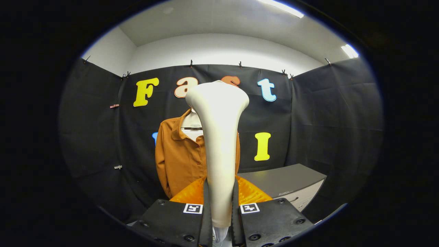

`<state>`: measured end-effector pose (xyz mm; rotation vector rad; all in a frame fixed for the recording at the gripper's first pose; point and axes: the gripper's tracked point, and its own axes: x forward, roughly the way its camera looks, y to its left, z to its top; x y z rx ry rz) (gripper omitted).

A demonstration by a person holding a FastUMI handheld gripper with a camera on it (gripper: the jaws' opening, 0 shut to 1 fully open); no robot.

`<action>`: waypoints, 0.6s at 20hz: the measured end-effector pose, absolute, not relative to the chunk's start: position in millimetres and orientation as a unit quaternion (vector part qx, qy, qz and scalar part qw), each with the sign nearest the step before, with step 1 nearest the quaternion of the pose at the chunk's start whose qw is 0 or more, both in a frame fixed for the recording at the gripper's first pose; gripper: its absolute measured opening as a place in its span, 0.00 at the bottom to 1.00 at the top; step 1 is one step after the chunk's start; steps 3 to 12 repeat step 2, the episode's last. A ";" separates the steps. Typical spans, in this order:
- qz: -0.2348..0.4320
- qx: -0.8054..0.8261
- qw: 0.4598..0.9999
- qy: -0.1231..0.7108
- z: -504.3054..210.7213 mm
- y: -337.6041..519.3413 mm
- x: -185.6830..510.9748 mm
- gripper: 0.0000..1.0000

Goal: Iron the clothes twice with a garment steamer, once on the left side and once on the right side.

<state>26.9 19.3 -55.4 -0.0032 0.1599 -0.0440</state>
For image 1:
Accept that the long ceiling light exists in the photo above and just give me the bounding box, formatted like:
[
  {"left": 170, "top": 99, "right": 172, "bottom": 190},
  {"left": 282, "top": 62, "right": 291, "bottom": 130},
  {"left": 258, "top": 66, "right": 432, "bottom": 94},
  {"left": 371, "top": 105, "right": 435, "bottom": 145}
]
[{"left": 257, "top": 0, "right": 304, "bottom": 19}]

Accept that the white mannequin torso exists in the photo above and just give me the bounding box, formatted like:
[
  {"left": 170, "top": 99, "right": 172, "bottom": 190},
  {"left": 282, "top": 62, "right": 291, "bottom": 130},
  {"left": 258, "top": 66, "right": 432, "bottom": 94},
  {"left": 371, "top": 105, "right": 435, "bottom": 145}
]
[{"left": 181, "top": 109, "right": 205, "bottom": 142}]

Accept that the brown button-up shirt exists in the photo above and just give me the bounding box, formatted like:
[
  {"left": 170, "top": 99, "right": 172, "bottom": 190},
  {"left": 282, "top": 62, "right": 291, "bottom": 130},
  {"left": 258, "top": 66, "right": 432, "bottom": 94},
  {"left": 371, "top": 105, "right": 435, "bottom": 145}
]
[{"left": 155, "top": 109, "right": 241, "bottom": 199}]

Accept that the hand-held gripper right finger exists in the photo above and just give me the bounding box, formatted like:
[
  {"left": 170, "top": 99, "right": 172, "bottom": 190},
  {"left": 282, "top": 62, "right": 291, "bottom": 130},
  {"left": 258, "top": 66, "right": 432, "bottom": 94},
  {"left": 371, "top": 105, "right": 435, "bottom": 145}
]
[{"left": 230, "top": 176, "right": 314, "bottom": 247}]

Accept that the small ceiling light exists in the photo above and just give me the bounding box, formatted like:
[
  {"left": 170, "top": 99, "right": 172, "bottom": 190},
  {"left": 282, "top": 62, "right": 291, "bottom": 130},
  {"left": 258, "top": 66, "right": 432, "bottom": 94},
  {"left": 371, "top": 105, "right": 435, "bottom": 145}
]
[{"left": 341, "top": 44, "right": 359, "bottom": 59}]

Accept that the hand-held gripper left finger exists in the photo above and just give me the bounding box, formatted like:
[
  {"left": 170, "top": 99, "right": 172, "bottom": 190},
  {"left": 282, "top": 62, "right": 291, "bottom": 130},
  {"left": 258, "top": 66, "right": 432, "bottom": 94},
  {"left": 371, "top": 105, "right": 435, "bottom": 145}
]
[{"left": 131, "top": 177, "right": 213, "bottom": 247}]

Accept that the black backdrop cloth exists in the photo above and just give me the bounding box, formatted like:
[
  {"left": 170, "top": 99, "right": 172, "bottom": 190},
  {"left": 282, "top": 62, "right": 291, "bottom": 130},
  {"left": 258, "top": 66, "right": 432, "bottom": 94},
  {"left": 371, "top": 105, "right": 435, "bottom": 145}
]
[{"left": 58, "top": 58, "right": 384, "bottom": 223}]

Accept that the grey cabinet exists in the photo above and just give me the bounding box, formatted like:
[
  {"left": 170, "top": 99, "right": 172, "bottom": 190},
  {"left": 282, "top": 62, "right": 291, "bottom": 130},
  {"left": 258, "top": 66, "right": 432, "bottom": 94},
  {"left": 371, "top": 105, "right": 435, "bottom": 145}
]
[{"left": 237, "top": 164, "right": 327, "bottom": 212}]

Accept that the white garment steamer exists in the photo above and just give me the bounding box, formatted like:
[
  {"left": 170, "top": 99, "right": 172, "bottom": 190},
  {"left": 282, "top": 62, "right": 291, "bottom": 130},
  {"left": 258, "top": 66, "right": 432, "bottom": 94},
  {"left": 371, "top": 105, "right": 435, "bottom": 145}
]
[{"left": 185, "top": 80, "right": 250, "bottom": 246}]

